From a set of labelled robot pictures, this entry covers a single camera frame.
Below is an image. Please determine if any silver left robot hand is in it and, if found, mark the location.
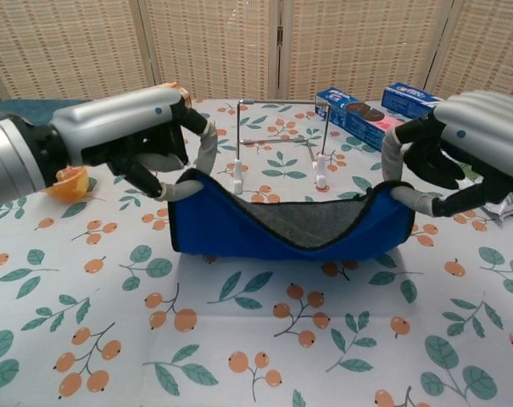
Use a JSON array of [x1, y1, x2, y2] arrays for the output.
[[47, 82, 219, 200]]

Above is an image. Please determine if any metal wire rack stand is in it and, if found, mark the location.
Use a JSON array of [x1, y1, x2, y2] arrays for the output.
[[231, 98, 334, 195]]

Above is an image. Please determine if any bamboo folding screen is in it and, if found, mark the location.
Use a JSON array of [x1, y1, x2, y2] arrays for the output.
[[0, 0, 513, 107]]

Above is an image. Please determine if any silver snack bag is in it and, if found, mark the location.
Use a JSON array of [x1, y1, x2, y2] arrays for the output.
[[461, 163, 513, 224]]

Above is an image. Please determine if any orange fruit jelly cup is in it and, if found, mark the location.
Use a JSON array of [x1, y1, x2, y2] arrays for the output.
[[45, 167, 90, 202]]

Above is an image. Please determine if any floral tablecloth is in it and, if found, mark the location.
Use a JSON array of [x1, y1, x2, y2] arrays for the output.
[[0, 96, 513, 407]]

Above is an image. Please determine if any blue and grey towel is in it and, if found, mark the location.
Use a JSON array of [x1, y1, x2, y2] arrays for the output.
[[166, 167, 416, 265]]

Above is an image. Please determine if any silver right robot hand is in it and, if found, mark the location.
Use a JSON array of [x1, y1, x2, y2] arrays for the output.
[[381, 89, 513, 218]]

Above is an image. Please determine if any blue toothpaste box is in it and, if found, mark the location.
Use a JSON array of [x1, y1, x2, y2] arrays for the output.
[[380, 82, 446, 120]]

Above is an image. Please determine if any blue chocolate cookie box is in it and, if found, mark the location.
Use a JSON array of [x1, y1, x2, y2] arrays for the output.
[[315, 87, 410, 153]]

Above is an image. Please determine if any orange cracker box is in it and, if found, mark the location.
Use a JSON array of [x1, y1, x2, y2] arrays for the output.
[[164, 81, 193, 109]]

